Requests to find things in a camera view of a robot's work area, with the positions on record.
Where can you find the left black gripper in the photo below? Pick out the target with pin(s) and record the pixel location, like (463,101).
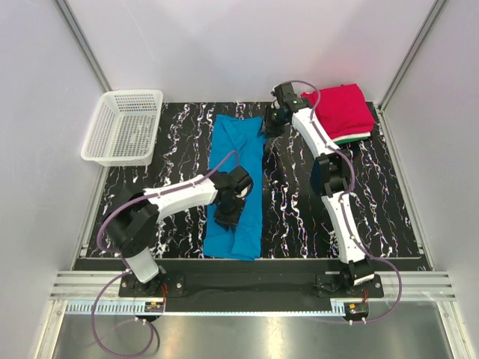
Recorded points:
(232,221)

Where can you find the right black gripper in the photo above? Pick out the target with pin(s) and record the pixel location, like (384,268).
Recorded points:
(272,131)

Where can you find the blue t shirt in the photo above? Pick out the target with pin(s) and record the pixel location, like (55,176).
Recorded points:
(237,142)

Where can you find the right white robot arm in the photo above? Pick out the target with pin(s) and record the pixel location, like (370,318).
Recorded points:
(332,179)

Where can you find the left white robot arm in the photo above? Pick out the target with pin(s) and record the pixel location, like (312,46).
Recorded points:
(130,227)

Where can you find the green folded t shirt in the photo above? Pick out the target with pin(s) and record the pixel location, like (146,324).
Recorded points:
(350,140)

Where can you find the red folded t shirt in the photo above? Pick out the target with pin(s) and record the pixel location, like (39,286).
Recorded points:
(343,113)

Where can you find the white plastic basket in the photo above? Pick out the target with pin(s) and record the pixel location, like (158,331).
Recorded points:
(123,128)

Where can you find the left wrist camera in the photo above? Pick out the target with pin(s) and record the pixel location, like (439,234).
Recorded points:
(240,181)

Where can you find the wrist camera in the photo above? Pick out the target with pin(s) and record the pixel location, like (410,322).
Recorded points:
(284,94)
(240,181)

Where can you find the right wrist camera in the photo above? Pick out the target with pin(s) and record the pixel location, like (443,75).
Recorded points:
(284,94)

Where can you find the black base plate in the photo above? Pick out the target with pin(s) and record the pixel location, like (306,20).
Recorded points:
(188,277)

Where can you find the aluminium frame rail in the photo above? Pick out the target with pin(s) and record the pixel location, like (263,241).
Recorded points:
(261,294)

